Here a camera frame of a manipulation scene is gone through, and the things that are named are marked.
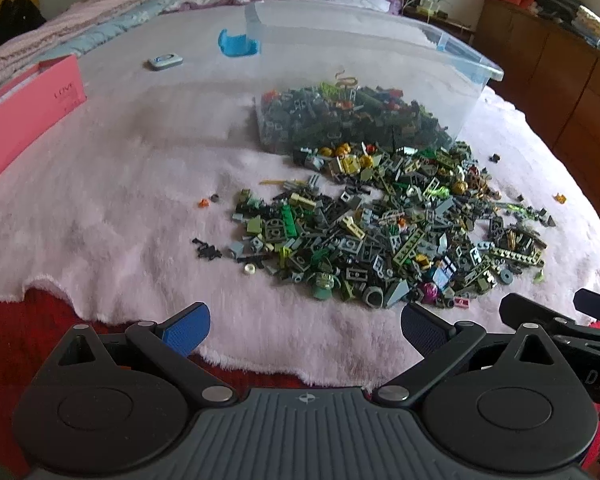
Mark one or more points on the pink cardboard box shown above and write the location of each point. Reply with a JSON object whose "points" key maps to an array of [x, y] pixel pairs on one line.
{"points": [[25, 120]]}

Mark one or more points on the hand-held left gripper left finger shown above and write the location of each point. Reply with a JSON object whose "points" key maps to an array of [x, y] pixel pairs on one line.
{"points": [[187, 327]]}

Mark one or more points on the long wooden cabinet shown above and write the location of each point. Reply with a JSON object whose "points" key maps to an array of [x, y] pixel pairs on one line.
{"points": [[555, 70]]}

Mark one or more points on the stack of folded clothes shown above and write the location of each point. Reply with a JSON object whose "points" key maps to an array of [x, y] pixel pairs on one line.
{"points": [[570, 7]]}

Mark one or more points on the gold hook toy piece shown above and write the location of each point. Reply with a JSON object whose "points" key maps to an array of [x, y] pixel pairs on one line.
{"points": [[345, 80]]}

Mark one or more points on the small white square device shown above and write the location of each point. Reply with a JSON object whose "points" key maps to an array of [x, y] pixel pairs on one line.
{"points": [[165, 61]]}

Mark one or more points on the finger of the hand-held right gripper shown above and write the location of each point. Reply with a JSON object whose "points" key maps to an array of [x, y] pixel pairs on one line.
{"points": [[525, 312], [597, 302]]}

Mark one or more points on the black garment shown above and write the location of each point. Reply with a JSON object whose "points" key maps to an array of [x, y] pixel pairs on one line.
{"points": [[12, 22]]}

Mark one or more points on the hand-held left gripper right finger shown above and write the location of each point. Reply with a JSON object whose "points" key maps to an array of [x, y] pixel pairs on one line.
{"points": [[422, 327]]}

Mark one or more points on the pile of mixed toy bricks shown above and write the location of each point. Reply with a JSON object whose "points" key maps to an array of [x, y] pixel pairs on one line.
{"points": [[380, 220]]}

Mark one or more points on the red bedsheet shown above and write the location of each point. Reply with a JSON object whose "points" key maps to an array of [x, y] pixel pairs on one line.
{"points": [[10, 340]]}

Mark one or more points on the wooden nightstand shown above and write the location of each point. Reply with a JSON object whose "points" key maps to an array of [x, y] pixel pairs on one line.
{"points": [[455, 30]]}

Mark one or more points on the clear plastic storage bin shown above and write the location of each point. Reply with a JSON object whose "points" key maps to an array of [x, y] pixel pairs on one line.
{"points": [[360, 50]]}

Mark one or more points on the small orange toy brick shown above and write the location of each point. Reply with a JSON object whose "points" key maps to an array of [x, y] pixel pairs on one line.
{"points": [[560, 198]]}

